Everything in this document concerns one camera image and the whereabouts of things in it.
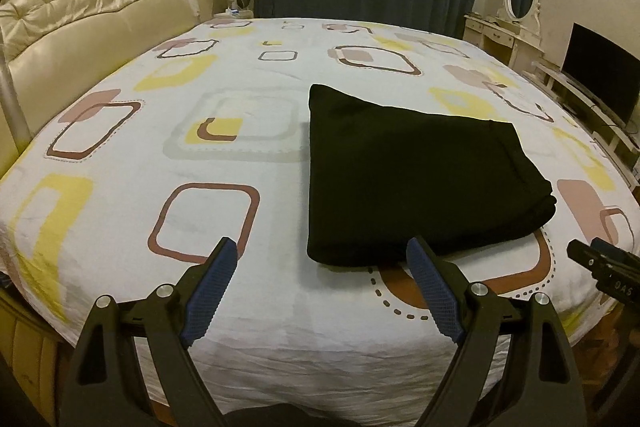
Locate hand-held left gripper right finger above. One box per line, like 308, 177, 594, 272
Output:
406, 235, 586, 427

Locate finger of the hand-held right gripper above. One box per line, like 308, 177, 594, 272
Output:
591, 237, 640, 266
567, 240, 610, 279

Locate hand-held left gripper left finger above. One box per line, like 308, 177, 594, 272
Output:
67, 237, 238, 427

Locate black pants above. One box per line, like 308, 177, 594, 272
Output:
306, 83, 558, 268

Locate white patterned bed sheet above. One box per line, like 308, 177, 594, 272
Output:
0, 18, 640, 419

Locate white television stand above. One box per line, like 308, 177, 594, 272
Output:
522, 59, 640, 188

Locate black flat television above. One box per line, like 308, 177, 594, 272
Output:
562, 23, 640, 128

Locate white dressing table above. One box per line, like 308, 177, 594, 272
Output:
462, 13, 545, 70

